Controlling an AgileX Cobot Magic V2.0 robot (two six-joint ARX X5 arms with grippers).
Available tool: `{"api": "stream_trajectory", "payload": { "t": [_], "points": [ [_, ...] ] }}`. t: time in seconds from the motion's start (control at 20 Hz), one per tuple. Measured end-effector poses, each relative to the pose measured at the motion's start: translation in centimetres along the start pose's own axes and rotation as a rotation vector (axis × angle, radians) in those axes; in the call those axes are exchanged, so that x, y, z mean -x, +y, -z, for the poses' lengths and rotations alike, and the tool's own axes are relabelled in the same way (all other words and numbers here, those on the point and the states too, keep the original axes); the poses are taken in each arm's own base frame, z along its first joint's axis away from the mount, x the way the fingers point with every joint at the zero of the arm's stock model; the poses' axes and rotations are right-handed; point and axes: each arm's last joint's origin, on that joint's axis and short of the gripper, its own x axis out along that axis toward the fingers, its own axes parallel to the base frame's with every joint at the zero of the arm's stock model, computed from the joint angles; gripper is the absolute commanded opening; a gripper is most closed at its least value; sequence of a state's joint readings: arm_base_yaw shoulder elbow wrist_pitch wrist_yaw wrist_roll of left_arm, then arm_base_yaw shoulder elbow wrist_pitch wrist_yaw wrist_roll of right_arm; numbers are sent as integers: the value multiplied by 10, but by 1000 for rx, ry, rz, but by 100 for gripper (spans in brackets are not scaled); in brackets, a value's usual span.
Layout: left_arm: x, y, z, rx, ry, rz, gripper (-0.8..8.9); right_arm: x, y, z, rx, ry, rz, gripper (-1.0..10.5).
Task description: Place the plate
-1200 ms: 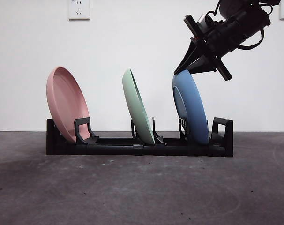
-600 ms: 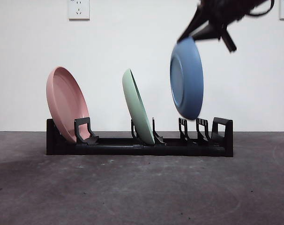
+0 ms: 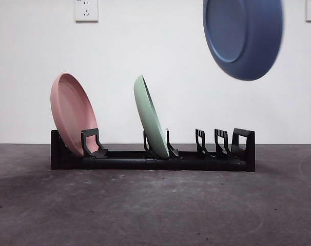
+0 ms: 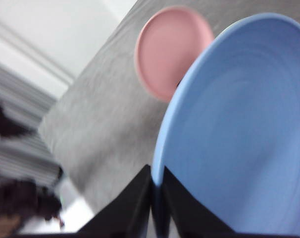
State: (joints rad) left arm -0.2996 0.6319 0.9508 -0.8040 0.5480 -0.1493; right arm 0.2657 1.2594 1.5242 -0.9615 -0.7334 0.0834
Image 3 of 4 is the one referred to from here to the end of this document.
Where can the green plate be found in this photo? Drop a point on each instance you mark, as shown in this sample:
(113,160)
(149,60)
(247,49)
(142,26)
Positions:
(150,120)

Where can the pink plate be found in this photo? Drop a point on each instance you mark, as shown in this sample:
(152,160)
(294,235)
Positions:
(68,107)

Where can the blue plate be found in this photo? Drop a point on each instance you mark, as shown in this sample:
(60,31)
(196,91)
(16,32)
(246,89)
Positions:
(258,38)

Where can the black plate rack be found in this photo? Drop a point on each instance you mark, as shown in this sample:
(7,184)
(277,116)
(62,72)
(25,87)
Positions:
(129,164)

